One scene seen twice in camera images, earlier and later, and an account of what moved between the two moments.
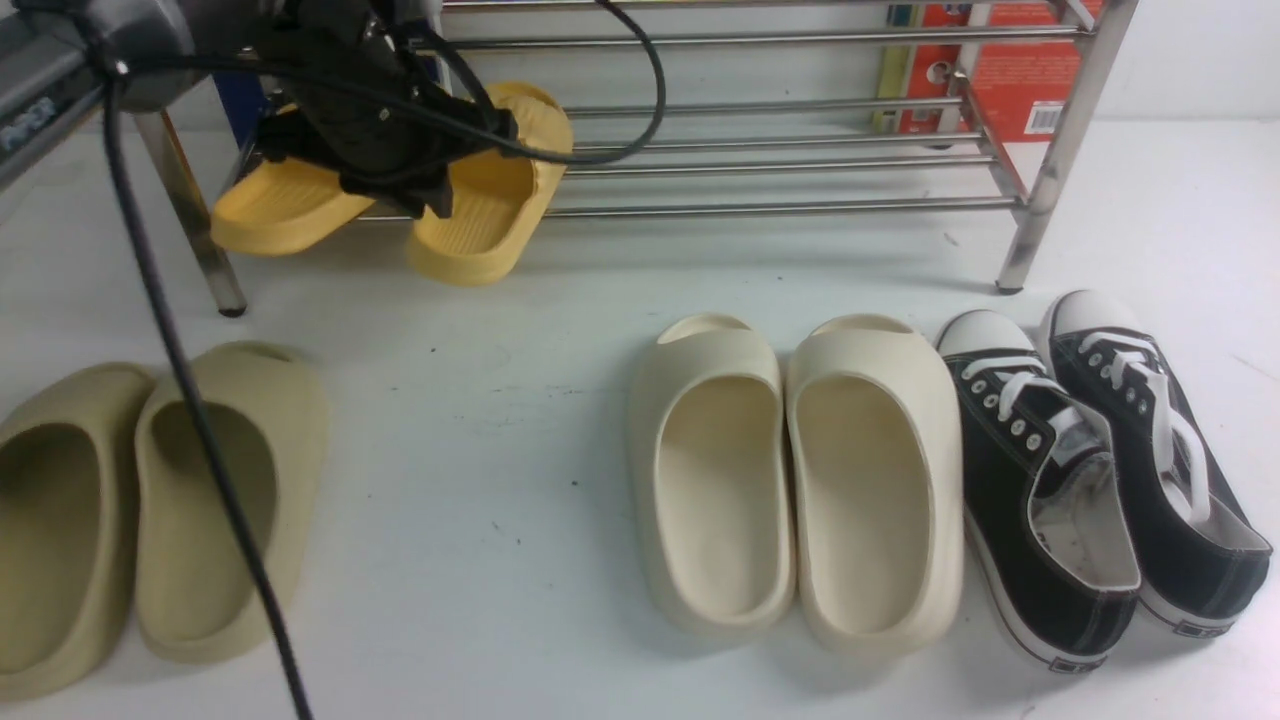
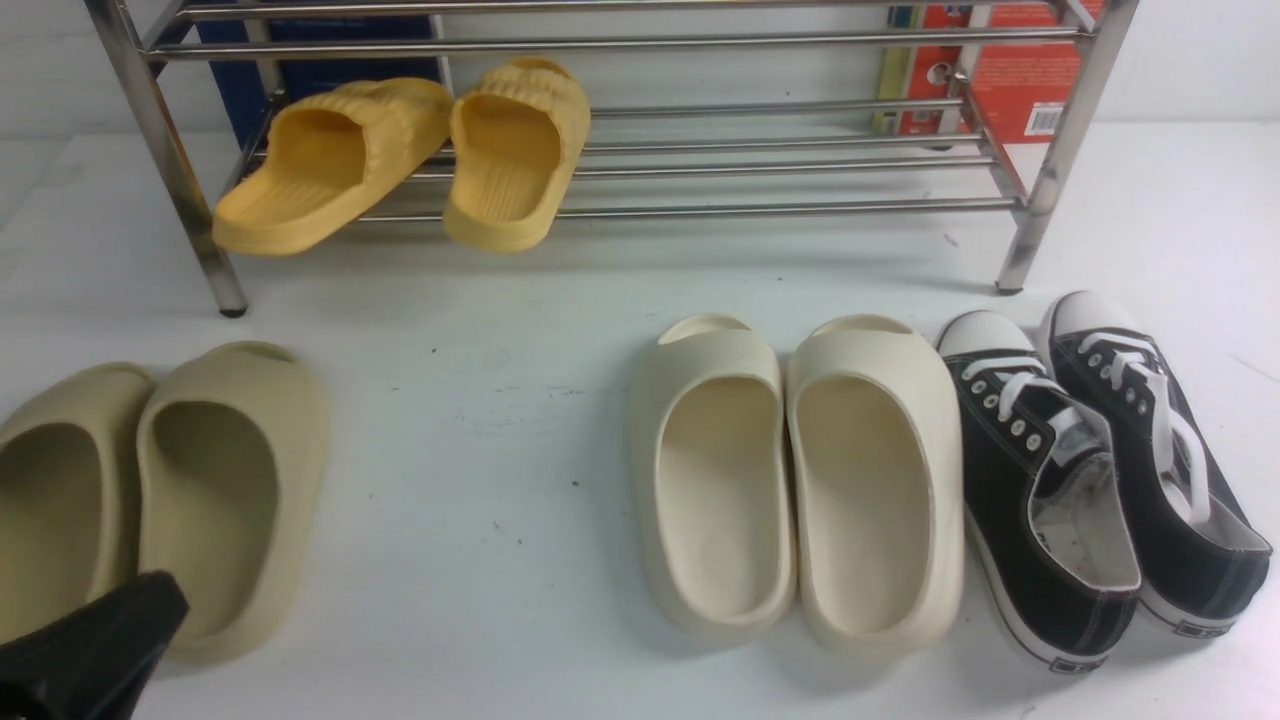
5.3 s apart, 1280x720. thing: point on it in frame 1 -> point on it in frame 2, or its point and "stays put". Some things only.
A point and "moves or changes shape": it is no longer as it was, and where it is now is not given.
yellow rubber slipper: [499, 200] moves or changes shape
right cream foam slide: [877, 484] stays put
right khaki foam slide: [264, 404] stays put
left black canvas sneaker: [1046, 494] stays put
